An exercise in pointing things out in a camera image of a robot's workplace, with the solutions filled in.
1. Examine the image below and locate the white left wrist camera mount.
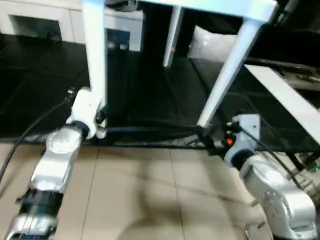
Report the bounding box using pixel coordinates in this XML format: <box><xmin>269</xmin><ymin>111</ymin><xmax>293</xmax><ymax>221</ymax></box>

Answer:
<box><xmin>66</xmin><ymin>86</ymin><xmax>109</xmax><ymax>140</ymax></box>

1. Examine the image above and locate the black floor mat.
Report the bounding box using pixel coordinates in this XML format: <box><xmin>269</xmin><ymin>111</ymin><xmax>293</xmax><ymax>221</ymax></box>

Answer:
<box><xmin>0</xmin><ymin>33</ymin><xmax>320</xmax><ymax>154</ymax></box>

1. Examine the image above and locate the white flat panel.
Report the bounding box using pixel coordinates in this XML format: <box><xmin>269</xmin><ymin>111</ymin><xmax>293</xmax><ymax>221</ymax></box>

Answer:
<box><xmin>243</xmin><ymin>64</ymin><xmax>320</xmax><ymax>138</ymax></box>

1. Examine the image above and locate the white glass-door cabinet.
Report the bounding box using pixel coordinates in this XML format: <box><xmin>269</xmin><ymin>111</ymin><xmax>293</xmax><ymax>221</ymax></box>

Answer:
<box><xmin>0</xmin><ymin>0</ymin><xmax>145</xmax><ymax>52</ymax></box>

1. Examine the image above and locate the grey printed cushion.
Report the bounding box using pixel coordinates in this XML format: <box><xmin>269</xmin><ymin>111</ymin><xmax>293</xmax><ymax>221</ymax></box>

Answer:
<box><xmin>188</xmin><ymin>24</ymin><xmax>241</xmax><ymax>61</ymax></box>

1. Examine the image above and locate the white plastic table leg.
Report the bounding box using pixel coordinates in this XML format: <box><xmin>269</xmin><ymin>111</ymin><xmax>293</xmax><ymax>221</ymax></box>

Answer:
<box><xmin>196</xmin><ymin>19</ymin><xmax>264</xmax><ymax>129</ymax></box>
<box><xmin>163</xmin><ymin>6</ymin><xmax>185</xmax><ymax>68</ymax></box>
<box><xmin>82</xmin><ymin>0</ymin><xmax>109</xmax><ymax>134</ymax></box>

